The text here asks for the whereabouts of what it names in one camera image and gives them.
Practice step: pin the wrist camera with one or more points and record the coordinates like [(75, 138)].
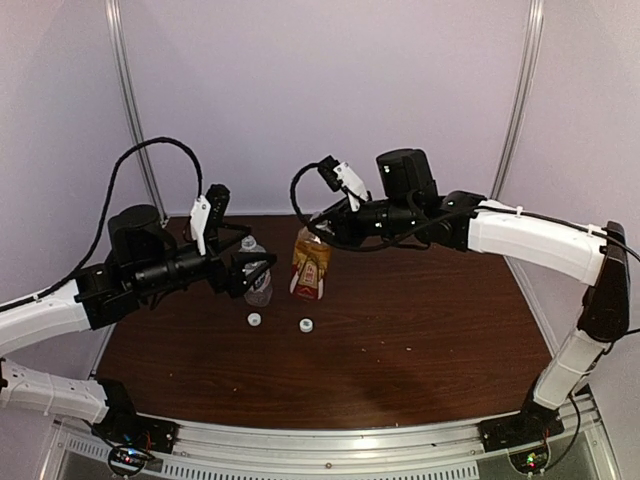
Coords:
[(207, 215), (339, 176)]

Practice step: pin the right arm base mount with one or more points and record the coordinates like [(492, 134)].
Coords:
[(532, 423)]

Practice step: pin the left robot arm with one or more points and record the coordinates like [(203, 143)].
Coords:
[(144, 265)]

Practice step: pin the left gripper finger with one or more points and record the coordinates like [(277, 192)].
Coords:
[(229, 234), (243, 258)]

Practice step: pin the aluminium frame post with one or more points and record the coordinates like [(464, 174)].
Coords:
[(131, 111), (529, 60)]

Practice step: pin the left circuit board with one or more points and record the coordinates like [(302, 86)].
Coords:
[(126, 460)]

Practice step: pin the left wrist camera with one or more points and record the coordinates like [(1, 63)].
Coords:
[(207, 215)]

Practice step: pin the white water bottle cap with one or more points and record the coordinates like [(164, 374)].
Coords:
[(254, 319)]

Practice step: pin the white tea bottle cap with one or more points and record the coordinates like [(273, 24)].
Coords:
[(306, 325)]

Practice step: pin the right aluminium frame post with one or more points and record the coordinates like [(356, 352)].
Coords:
[(529, 60)]

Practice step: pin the front aluminium rail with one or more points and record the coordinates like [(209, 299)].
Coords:
[(451, 450)]

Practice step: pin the left aluminium frame post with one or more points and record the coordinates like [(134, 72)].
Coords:
[(131, 111)]

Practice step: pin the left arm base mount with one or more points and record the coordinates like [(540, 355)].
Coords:
[(122, 423)]

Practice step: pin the brown tea bottle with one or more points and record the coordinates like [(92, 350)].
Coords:
[(310, 262)]

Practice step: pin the right circuit board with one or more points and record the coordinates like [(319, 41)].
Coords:
[(530, 461)]

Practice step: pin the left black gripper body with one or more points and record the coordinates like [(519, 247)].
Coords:
[(222, 279)]

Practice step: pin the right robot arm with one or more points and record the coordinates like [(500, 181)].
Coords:
[(413, 209)]

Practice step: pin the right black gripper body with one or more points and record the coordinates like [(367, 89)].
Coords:
[(353, 237)]

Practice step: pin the circuit board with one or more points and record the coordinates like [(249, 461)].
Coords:
[(530, 461), (126, 460)]

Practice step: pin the clear water bottle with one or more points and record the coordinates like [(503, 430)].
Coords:
[(260, 291)]

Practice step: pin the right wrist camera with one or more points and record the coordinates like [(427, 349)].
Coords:
[(339, 176)]

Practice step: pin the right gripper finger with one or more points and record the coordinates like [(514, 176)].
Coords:
[(325, 233), (332, 214)]

